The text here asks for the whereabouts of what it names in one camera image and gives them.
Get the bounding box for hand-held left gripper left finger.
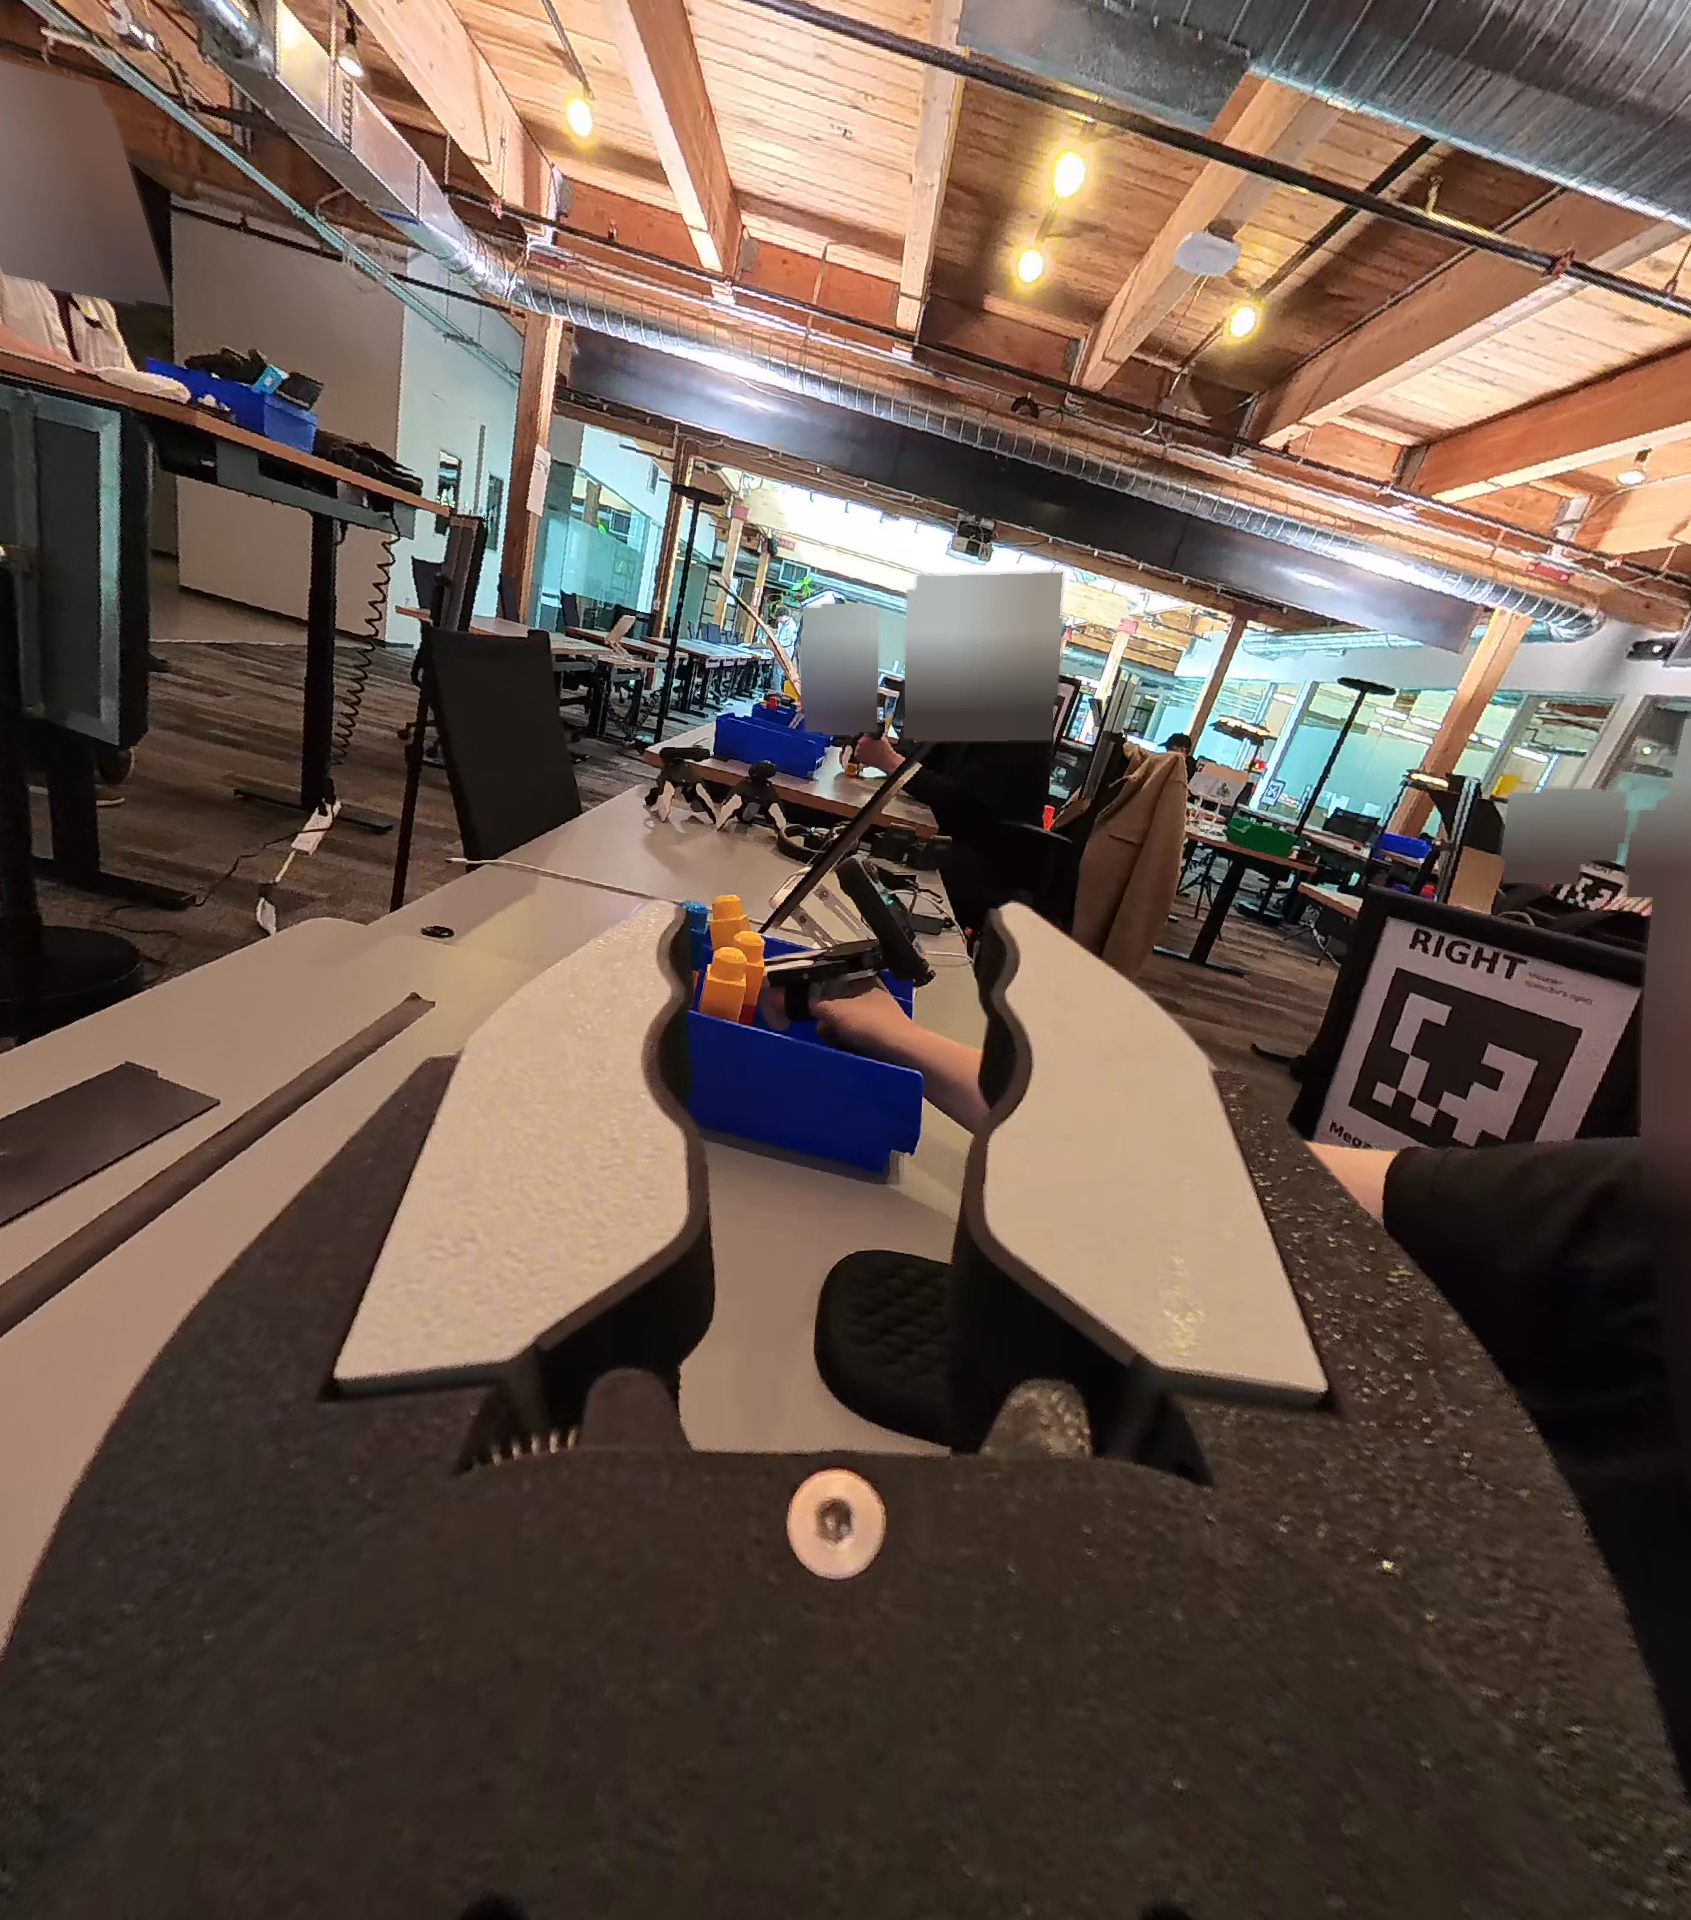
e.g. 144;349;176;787
332;901;715;1441

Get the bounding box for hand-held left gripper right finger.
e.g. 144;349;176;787
953;901;1331;1454

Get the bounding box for cluster of block towers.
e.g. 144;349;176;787
683;894;771;1031

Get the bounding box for blue plastic bin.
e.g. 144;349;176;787
683;901;925;1177

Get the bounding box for person's right forearm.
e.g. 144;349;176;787
845;993;1393;1224

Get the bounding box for person's right hand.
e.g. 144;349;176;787
811;993;915;1063

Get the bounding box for tilted board with white stand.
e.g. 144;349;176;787
755;757;955;963

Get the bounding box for brown worktable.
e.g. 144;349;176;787
642;743;943;841

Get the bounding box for small blue storage bin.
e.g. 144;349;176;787
713;709;831;782

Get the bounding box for tan coat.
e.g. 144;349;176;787
1069;746;1191;981

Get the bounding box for wooden desk black legs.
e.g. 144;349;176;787
1181;828;1329;979

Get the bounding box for black mesh cushion pad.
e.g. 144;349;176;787
815;1248;961;1452

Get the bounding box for framed marker sign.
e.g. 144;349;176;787
1291;885;1645;1154

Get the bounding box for black panel on easel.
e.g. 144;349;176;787
388;623;588;915

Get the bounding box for white power adapter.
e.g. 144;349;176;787
252;803;338;932

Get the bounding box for black rubber mat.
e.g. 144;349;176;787
0;1063;220;1292

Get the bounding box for black floor lamp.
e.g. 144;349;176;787
1299;679;1399;846

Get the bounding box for black standing desk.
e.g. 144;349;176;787
0;318;460;911

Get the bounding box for long blue storage bin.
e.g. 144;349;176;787
144;355;322;452

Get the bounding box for thin white cable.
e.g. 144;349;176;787
448;854;681;906

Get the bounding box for black coiled cable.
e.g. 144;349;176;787
336;525;404;761

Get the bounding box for large silver air duct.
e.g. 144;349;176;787
1241;0;1691;229

